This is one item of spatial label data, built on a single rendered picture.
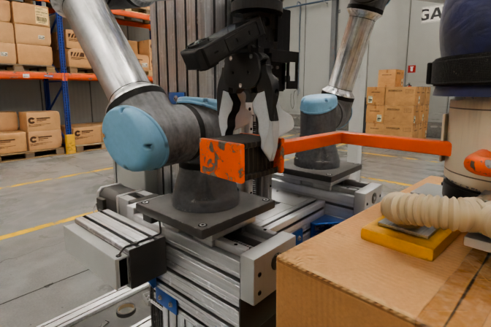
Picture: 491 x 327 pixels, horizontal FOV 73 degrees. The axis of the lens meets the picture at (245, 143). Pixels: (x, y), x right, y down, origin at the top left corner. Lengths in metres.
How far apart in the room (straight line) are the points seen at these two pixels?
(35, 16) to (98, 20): 6.86
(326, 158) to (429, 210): 0.65
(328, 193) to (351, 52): 0.47
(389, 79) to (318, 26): 4.13
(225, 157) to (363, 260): 0.22
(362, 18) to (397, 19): 9.66
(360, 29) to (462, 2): 0.67
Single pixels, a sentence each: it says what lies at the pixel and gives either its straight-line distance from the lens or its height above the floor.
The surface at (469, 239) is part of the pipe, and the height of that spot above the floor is 1.11.
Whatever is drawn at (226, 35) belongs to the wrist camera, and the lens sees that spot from 0.42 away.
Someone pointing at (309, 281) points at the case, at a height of 1.05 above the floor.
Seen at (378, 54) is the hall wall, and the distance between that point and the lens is 10.88.
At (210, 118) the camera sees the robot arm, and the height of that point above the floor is 1.23.
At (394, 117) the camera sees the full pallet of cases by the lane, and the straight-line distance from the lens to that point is 7.85.
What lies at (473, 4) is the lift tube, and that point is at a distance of 0.54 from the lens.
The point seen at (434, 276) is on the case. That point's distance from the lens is 0.48.
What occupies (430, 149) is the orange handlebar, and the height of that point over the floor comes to 1.19.
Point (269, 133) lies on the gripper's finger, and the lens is 0.43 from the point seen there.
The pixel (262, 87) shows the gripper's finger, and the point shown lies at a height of 1.29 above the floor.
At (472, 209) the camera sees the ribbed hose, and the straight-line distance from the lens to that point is 0.46.
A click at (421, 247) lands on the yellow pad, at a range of 0.51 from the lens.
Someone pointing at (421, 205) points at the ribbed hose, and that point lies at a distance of 0.46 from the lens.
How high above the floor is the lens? 1.29
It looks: 9 degrees down
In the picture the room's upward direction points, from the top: straight up
